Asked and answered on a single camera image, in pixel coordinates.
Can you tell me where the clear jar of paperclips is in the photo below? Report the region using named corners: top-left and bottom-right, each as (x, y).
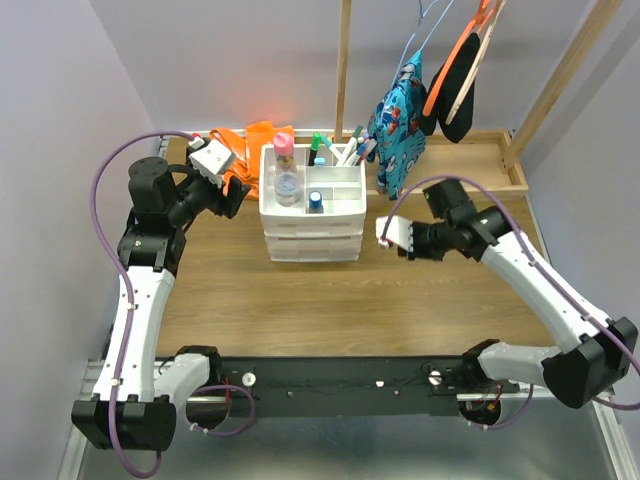
top-left (274, 171), bottom-right (302, 207)

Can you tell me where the pink capped pen tube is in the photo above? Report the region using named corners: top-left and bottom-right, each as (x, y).
top-left (273, 132), bottom-right (297, 173)

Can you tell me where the white plastic drawer organizer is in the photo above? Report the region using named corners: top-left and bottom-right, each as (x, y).
top-left (259, 144), bottom-right (367, 263)

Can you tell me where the blue grey stamp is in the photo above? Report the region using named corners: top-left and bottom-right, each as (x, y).
top-left (308, 190), bottom-right (324, 214)

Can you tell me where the black green highlighter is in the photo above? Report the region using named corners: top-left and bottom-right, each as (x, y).
top-left (307, 132), bottom-right (322, 166)

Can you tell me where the teal capped white marker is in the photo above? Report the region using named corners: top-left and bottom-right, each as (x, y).
top-left (320, 135), bottom-right (344, 166)

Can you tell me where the blue capped white marker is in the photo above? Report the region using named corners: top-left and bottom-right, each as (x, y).
top-left (350, 142), bottom-right (368, 166)

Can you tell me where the orange red pen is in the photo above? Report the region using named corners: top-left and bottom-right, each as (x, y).
top-left (359, 138), bottom-right (377, 163)

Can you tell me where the green capped white marker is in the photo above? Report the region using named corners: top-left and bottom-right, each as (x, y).
top-left (340, 125), bottom-right (363, 166)

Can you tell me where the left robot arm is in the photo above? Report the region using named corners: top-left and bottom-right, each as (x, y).
top-left (71, 148), bottom-right (250, 452)

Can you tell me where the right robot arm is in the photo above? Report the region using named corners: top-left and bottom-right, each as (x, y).
top-left (376, 175), bottom-right (639, 409)

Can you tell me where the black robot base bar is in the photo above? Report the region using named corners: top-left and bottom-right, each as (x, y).
top-left (206, 354), bottom-right (519, 419)

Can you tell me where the orange tie-dye cloth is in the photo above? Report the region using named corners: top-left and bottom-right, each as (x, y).
top-left (209, 121), bottom-right (295, 201)

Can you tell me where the blue patterned shirt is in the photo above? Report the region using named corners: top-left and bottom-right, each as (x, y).
top-left (367, 51), bottom-right (427, 201)

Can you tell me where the black garment on hanger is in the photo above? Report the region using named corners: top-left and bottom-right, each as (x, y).
top-left (420, 32), bottom-right (480, 143)

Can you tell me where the wooden hanger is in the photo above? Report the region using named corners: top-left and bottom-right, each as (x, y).
top-left (445, 0), bottom-right (506, 125)

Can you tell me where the orange hanger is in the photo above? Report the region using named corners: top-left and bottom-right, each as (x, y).
top-left (422, 0), bottom-right (490, 117)

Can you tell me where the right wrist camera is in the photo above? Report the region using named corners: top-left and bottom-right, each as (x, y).
top-left (375, 215), bottom-right (414, 253)

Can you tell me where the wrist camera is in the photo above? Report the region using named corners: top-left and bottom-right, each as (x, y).
top-left (188, 136), bottom-right (236, 188)
top-left (375, 215), bottom-right (414, 253)

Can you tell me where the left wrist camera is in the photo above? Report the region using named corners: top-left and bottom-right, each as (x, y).
top-left (188, 136), bottom-right (236, 188)

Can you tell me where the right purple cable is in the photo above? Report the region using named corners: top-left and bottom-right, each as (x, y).
top-left (381, 174), bottom-right (640, 431)

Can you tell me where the purple cable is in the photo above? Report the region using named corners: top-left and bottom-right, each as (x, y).
top-left (381, 174), bottom-right (640, 431)
top-left (88, 130), bottom-right (257, 479)

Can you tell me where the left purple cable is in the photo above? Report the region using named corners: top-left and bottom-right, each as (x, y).
top-left (88, 130), bottom-right (257, 479)

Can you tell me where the light blue wire hanger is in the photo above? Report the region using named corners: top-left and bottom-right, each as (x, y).
top-left (393, 0), bottom-right (455, 79)

